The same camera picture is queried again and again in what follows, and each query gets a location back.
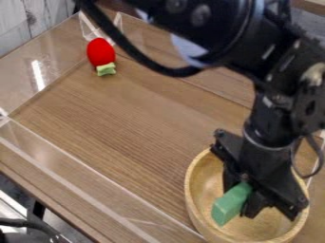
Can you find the green rectangular block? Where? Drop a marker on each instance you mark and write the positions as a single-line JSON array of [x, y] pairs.
[[227, 206]]

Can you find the red plush strawberry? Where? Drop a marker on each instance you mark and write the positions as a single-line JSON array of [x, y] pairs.
[[101, 55]]

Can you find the black table leg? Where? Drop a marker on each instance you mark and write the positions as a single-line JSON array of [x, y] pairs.
[[40, 209]]

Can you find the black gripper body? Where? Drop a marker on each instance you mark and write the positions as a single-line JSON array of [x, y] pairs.
[[266, 170]]

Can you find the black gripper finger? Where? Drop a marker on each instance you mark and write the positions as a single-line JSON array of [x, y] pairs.
[[256, 202], [232, 178]]

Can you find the brown wooden bowl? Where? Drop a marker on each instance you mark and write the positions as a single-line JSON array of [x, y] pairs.
[[271, 227]]

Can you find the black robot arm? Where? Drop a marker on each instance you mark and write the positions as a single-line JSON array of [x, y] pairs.
[[250, 36]]

